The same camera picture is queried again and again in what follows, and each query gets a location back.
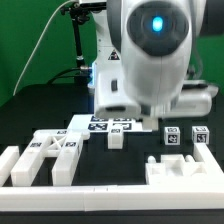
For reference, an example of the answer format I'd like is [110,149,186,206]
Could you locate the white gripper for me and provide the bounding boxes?
[94,74,218,119]

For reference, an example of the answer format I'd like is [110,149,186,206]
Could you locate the white chair seat block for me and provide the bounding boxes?
[145,154,213,185]

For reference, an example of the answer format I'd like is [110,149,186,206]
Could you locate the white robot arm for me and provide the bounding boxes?
[93,0,224,119]

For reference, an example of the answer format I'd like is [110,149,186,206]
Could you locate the white cube nut left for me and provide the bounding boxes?
[164,127,180,145]

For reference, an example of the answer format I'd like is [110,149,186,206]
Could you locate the white cube nut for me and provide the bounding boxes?
[164,127,180,145]
[192,126,210,144]

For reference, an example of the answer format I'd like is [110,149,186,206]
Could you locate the white cube nut right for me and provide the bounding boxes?
[192,126,210,144]

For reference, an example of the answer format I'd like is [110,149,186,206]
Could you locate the white U-shaped border fence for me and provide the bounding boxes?
[0,143,224,211]

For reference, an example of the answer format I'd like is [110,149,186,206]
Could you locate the black cables at base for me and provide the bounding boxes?
[46,65,94,85]

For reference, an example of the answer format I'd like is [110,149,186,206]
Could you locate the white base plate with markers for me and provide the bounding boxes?
[68,114,150,133]

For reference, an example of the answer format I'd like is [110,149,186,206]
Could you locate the white chair back frame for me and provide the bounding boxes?
[11,129,90,187]

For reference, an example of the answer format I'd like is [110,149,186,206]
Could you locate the black camera stand pole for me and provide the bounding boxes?
[60,3,91,86]

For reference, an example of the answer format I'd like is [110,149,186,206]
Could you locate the white cable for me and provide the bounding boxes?
[12,0,76,97]

